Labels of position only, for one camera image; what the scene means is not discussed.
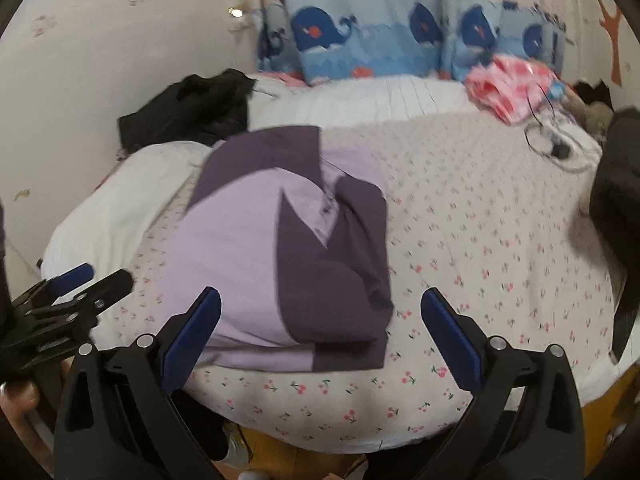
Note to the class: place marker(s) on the orange tree wall sticker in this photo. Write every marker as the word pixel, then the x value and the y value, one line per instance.
pixel 611 30

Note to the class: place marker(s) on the purple two-tone jacket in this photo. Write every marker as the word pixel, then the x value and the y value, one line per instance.
pixel 240 260

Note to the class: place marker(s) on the floral bed sheet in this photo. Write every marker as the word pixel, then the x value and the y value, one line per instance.
pixel 475 220

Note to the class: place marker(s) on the person's left hand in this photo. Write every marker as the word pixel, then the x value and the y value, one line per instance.
pixel 20 410

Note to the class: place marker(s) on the black puffer jacket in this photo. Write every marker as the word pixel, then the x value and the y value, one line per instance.
pixel 617 185

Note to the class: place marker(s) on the black garment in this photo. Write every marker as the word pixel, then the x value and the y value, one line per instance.
pixel 190 110

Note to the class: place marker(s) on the pink red patterned cloth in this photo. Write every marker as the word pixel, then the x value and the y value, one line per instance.
pixel 500 90

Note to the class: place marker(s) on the white quilt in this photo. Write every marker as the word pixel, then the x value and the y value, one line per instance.
pixel 100 210

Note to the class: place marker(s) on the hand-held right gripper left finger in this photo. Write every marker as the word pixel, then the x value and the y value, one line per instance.
pixel 197 327

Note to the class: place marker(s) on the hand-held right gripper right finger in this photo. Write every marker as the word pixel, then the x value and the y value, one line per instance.
pixel 445 325

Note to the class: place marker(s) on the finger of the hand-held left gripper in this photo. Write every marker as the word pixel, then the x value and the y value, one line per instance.
pixel 70 276
pixel 107 287

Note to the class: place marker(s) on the brown plush toy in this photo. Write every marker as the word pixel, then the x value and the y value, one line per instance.
pixel 592 117

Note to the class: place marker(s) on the whale print curtain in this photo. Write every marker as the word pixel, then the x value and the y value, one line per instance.
pixel 380 35

